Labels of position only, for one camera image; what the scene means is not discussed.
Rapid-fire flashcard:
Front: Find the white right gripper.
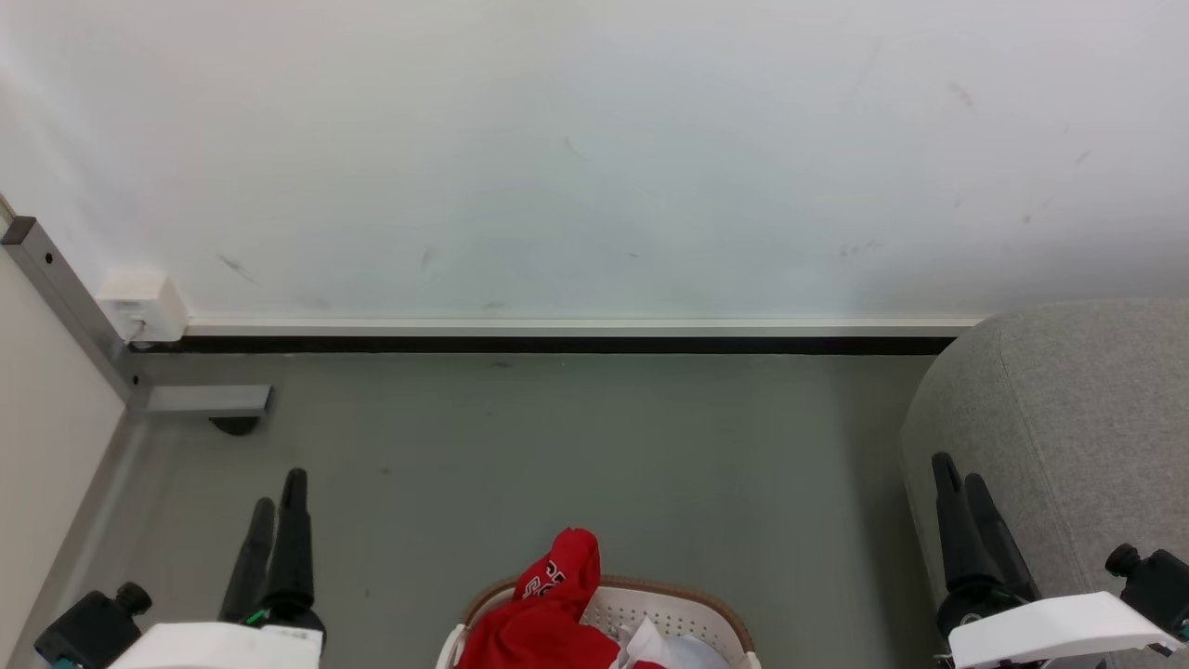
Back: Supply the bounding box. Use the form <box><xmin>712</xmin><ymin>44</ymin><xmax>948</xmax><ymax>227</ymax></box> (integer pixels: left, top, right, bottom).
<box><xmin>932</xmin><ymin>453</ymin><xmax>1182</xmax><ymax>669</ymax></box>

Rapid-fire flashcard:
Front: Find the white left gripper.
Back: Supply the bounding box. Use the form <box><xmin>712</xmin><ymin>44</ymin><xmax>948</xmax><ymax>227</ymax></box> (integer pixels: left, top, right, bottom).
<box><xmin>111</xmin><ymin>467</ymin><xmax>327</xmax><ymax>669</ymax></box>

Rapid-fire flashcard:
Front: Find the red sports jersey white trim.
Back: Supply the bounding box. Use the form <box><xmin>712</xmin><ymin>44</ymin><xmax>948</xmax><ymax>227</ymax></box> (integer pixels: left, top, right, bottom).
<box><xmin>453</xmin><ymin>528</ymin><xmax>621</xmax><ymax>669</ymax></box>

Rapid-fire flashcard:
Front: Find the grey fabric sofa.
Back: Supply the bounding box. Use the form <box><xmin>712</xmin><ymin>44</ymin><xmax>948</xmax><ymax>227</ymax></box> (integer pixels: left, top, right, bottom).
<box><xmin>898</xmin><ymin>297</ymin><xmax>1189</xmax><ymax>669</ymax></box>

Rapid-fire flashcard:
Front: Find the white garment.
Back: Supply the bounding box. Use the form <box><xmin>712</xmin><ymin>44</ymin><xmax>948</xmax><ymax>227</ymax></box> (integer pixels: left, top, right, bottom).
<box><xmin>615</xmin><ymin>617</ymin><xmax>737</xmax><ymax>669</ymax></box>

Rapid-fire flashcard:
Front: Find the beige partition panel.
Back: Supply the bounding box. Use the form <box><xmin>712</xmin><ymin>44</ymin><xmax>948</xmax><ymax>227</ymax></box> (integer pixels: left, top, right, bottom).
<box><xmin>0</xmin><ymin>197</ymin><xmax>128</xmax><ymax>642</ymax></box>

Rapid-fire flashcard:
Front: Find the white laundry basket brown rim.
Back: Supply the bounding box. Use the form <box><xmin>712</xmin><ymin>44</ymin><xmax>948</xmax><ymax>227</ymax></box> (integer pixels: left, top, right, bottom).
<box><xmin>437</xmin><ymin>576</ymin><xmax>763</xmax><ymax>669</ymax></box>

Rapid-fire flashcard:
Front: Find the black and white baseboard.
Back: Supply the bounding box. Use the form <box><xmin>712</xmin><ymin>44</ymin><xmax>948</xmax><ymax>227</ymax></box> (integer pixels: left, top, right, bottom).
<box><xmin>128</xmin><ymin>317</ymin><xmax>987</xmax><ymax>357</ymax></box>

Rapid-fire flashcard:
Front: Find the white wall junction box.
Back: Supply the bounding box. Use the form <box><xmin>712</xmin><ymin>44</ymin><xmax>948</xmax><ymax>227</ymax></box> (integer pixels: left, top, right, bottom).
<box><xmin>95</xmin><ymin>269</ymin><xmax>190</xmax><ymax>346</ymax></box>

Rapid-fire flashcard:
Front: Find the grey metal frame leg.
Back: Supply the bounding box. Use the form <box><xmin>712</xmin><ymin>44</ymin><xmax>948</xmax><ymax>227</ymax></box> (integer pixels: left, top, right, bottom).
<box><xmin>0</xmin><ymin>216</ymin><xmax>274</xmax><ymax>669</ymax></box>

